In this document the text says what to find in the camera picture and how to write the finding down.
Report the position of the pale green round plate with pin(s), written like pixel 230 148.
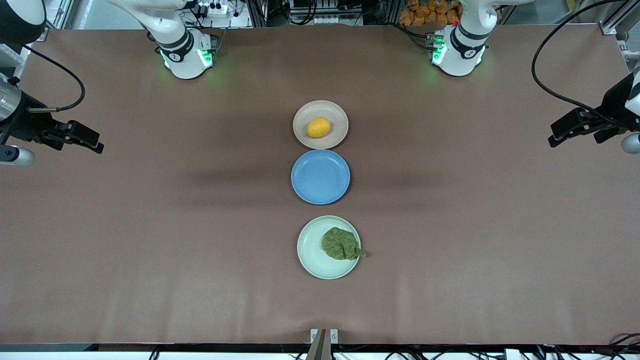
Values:
pixel 312 250

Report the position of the yellow lemon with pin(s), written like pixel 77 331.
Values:
pixel 318 127

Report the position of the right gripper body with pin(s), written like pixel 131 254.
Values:
pixel 26 124

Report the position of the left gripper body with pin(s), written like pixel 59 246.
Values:
pixel 614 106

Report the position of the beige round plate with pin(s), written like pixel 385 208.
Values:
pixel 337 112

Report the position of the aluminium frame post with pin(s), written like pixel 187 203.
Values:
pixel 620 17
pixel 62 12

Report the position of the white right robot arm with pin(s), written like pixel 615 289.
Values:
pixel 185 55

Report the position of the metal camera bracket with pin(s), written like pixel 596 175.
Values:
pixel 324 342

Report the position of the brown table cover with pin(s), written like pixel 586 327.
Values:
pixel 200 250

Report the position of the blue round plate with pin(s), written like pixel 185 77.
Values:
pixel 320 176

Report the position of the green lettuce leaf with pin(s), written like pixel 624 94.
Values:
pixel 340 243

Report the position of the orange snack bags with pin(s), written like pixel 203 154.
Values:
pixel 425 12

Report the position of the white power strip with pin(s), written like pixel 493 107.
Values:
pixel 212 9

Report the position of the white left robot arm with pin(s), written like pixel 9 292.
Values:
pixel 460 55

